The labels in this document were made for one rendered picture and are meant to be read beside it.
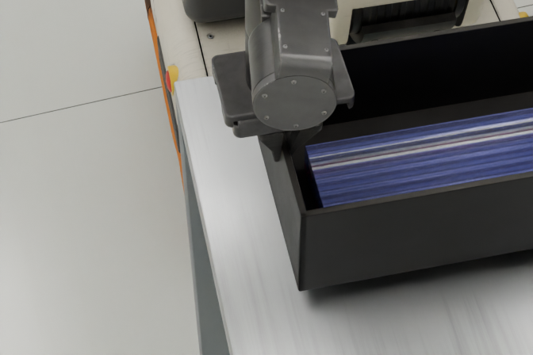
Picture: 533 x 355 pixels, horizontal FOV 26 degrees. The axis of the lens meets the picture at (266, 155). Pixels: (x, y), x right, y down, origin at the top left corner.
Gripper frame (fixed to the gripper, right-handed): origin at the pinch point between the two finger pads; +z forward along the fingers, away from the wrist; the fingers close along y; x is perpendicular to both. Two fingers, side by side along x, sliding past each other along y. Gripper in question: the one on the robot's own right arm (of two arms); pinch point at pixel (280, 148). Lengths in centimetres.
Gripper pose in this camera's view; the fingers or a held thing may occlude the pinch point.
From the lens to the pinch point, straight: 97.0
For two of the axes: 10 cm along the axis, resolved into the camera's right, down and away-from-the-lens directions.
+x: -2.1, -7.7, 6.0
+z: -0.1, 6.1, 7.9
